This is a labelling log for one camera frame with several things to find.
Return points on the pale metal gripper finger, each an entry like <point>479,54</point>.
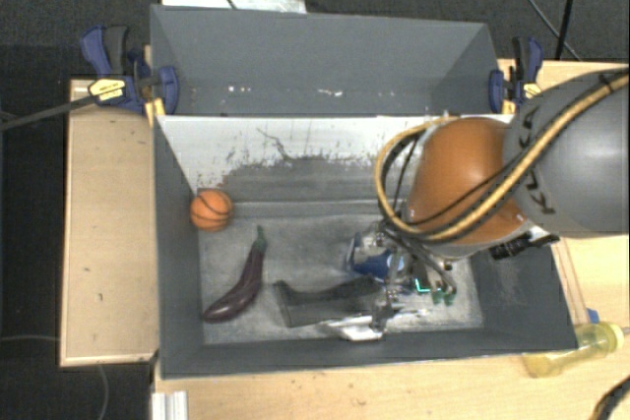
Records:
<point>380,310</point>
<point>366,335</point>

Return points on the dark green flat block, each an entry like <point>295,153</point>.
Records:
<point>315,305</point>

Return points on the purple toy eggplant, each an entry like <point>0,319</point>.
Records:
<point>246,282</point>

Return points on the orange basketball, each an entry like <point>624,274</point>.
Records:
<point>211,210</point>

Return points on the grey metal bin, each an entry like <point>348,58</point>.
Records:
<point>305,64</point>

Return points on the black cylinder on white bracket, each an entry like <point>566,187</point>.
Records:
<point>512,249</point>

